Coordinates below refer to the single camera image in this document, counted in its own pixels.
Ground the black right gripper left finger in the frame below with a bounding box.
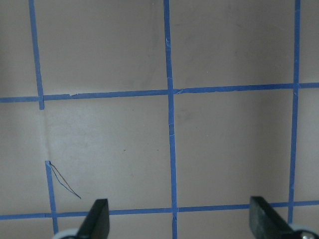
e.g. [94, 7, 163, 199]
[76, 199, 110, 239]

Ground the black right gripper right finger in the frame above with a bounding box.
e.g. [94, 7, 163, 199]
[249, 196, 296, 239]

